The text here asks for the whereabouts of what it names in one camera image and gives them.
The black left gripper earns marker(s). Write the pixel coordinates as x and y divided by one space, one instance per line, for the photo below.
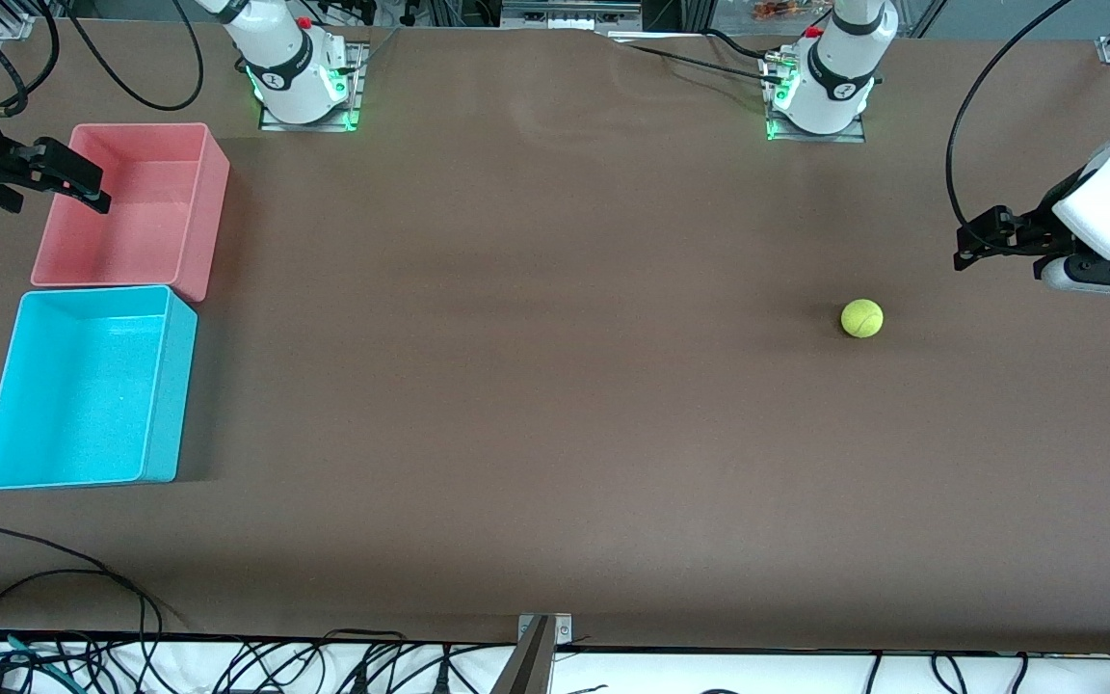
1034 231

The yellow-green tennis ball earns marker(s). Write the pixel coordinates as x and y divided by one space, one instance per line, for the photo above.
861 318

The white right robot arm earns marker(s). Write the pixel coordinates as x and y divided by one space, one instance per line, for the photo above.
285 58

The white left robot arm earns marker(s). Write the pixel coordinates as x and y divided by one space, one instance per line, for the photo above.
834 67

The pink plastic bin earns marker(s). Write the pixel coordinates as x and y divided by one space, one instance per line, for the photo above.
150 222

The blue plastic bin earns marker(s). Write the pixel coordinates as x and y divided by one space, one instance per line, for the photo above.
73 395

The orange background item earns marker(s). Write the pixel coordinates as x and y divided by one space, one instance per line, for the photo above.
781 10

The large table cover mat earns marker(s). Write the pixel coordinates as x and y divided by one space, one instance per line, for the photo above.
555 434

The grey background device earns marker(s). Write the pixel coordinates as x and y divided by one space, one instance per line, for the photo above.
565 12

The white lower shelf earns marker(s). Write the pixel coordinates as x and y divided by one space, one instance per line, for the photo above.
709 675

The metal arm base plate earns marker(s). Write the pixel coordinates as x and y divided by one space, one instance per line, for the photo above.
309 126
849 135

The small metal bracket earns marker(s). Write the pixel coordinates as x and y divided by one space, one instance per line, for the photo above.
563 631

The dark grey camera post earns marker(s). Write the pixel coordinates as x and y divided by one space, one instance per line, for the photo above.
528 670

